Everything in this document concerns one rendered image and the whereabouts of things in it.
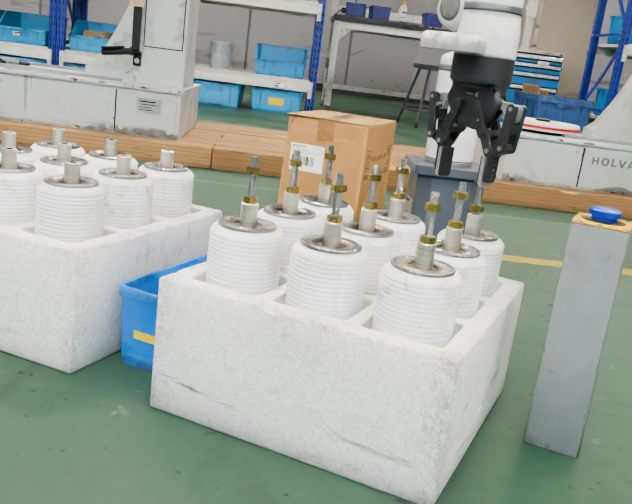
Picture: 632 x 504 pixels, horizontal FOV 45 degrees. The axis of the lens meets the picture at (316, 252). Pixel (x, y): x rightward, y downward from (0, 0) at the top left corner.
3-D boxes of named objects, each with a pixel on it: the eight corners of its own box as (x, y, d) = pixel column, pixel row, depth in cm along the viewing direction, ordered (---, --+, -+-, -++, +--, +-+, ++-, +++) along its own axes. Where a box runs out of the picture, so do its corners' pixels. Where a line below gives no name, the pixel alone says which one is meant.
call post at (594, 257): (532, 422, 110) (578, 213, 102) (582, 437, 107) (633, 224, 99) (523, 442, 103) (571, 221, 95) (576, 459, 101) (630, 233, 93)
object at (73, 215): (63, 286, 120) (68, 173, 115) (112, 300, 116) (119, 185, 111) (17, 301, 111) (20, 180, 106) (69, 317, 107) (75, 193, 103)
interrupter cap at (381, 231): (334, 233, 100) (335, 228, 100) (343, 222, 107) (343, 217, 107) (390, 243, 99) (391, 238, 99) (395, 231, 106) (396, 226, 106)
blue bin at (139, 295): (219, 310, 138) (225, 247, 135) (272, 325, 134) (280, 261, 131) (110, 361, 112) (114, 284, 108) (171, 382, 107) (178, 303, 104)
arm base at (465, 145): (420, 157, 149) (434, 68, 145) (466, 162, 150) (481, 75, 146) (428, 164, 140) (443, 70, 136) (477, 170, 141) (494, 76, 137)
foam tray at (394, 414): (284, 326, 134) (297, 228, 130) (503, 390, 119) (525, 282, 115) (148, 406, 100) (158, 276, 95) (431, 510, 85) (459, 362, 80)
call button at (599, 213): (588, 218, 100) (591, 203, 99) (620, 225, 98) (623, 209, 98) (584, 223, 96) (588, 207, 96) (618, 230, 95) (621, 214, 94)
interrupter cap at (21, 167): (8, 163, 118) (8, 159, 118) (46, 172, 115) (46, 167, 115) (-31, 168, 111) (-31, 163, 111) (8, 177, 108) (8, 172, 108)
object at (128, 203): (111, 270, 130) (117, 166, 125) (158, 283, 127) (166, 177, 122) (73, 283, 122) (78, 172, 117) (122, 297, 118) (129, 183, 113)
